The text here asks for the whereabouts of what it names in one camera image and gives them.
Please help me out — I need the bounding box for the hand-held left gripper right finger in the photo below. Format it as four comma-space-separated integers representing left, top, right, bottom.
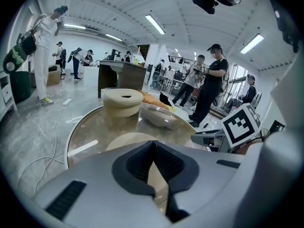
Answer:
153, 140, 247, 216

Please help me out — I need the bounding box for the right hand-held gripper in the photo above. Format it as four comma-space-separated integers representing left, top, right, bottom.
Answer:
190, 103, 262, 154

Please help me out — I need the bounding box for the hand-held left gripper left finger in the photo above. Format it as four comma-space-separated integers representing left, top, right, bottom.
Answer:
34, 140, 171, 228

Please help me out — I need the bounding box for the round glass-top side table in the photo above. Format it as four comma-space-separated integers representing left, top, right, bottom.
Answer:
64, 102, 212, 172

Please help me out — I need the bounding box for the white round floor sofa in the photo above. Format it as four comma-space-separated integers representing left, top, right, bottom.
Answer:
141, 103, 182, 130

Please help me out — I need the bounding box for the orange cushion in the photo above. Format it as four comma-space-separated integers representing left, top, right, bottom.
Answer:
139, 90, 171, 110

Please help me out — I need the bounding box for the black balcony railing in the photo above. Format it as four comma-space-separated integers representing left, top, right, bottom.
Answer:
168, 55, 198, 64

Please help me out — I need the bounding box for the dark wooden washbasin cabinet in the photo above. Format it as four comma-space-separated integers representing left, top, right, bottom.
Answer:
97, 60, 147, 99

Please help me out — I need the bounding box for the cardboard box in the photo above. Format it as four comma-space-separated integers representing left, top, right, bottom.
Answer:
46, 65, 62, 86

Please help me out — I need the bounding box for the ceiling tube light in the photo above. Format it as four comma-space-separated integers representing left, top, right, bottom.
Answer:
239, 33, 265, 55
63, 23, 86, 30
105, 33, 123, 42
144, 14, 166, 35

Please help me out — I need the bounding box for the dark green bin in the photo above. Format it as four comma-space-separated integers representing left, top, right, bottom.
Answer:
9, 70, 34, 103

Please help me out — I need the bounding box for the white cabinet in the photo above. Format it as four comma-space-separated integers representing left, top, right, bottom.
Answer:
0, 70, 19, 123

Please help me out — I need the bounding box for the green black backpack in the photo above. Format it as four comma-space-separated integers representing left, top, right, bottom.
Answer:
2, 28, 38, 75

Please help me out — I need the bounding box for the white floor cable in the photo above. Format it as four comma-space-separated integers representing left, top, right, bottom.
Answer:
15, 103, 66, 192

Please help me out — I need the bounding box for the beige ring-shaped ornament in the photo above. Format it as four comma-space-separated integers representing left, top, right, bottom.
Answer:
102, 88, 144, 118

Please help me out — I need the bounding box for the white cube pedestal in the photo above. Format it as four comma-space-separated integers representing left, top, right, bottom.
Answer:
82, 65, 100, 87

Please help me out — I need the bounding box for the black head-mounted camera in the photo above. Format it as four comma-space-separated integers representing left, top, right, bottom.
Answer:
190, 0, 242, 15

